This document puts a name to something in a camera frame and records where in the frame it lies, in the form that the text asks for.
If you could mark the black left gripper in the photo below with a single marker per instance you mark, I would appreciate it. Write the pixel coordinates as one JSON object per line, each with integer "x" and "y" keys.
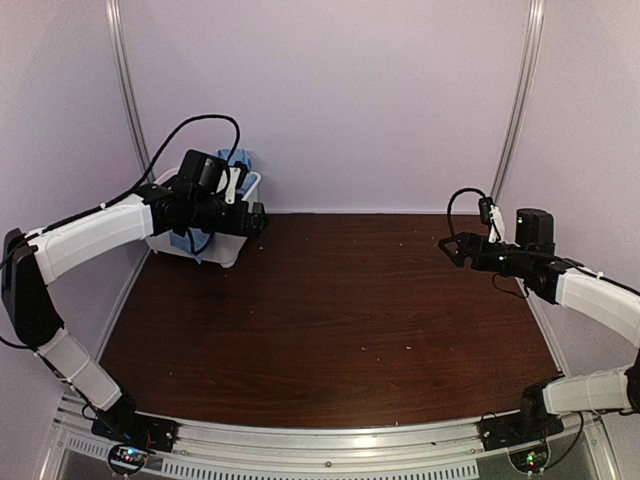
{"x": 237, "y": 227}

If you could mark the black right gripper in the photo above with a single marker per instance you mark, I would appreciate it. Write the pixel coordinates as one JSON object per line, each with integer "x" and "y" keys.
{"x": 468, "y": 241}

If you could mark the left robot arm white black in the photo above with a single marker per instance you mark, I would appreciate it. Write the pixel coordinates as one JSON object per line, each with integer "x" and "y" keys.
{"x": 32, "y": 261}

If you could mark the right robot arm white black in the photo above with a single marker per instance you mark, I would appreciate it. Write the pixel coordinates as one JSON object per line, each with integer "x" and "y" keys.
{"x": 564, "y": 283}

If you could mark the light blue shirt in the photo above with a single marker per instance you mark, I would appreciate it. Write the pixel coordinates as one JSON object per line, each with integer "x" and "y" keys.
{"x": 199, "y": 241}

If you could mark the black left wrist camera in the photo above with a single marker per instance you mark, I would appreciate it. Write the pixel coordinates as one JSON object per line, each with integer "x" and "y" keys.
{"x": 200, "y": 172}

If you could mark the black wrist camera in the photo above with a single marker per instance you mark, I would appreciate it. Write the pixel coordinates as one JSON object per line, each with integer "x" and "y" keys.
{"x": 200, "y": 172}
{"x": 534, "y": 228}

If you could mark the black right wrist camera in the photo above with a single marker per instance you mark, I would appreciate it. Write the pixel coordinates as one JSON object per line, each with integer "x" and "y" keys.
{"x": 534, "y": 228}

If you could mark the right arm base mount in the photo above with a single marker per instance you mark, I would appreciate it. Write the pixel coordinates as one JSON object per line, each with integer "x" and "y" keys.
{"x": 526, "y": 432}

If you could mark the front aluminium rail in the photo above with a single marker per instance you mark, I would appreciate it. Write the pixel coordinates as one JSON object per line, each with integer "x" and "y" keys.
{"x": 442, "y": 450}

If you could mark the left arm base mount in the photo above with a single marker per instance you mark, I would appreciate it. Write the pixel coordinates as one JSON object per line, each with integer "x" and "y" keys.
{"x": 137, "y": 437}

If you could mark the right aluminium frame post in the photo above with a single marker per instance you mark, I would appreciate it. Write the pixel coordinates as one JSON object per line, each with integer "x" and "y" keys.
{"x": 529, "y": 60}

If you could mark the aluminium frame post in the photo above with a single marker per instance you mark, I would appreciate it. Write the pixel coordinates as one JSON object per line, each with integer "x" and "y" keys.
{"x": 117, "y": 36}
{"x": 529, "y": 60}

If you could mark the left aluminium frame post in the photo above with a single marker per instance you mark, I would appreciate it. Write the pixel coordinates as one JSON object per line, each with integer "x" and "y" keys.
{"x": 117, "y": 36}

